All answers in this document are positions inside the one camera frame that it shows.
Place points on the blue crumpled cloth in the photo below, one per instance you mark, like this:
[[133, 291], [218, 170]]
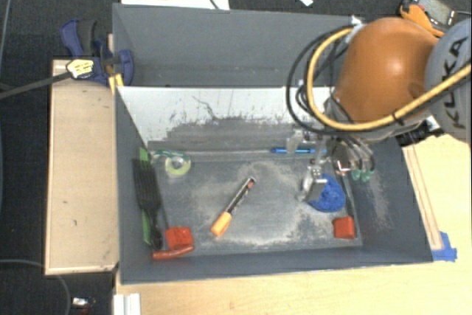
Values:
[[332, 197]]

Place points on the black cylinder on white bracket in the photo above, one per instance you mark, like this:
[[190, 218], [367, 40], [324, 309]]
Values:
[[416, 133]]

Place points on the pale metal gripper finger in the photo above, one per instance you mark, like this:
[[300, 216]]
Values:
[[318, 190], [307, 185]]

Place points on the pale wood board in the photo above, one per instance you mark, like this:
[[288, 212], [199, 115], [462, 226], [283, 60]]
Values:
[[81, 173]]

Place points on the green flat strip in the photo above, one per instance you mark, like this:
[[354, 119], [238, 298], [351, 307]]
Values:
[[146, 225]]

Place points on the blue pen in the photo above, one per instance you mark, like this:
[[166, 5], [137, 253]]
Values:
[[282, 150]]

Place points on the orange and black marker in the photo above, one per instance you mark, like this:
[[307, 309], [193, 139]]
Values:
[[233, 208]]

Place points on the grey metal bin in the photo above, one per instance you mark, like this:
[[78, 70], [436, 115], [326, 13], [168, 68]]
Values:
[[258, 48]]

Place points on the red block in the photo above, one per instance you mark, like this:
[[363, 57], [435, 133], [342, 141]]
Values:
[[344, 227], [179, 237]]

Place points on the clear and green tape roll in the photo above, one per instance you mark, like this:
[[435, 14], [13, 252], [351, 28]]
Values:
[[176, 163]]

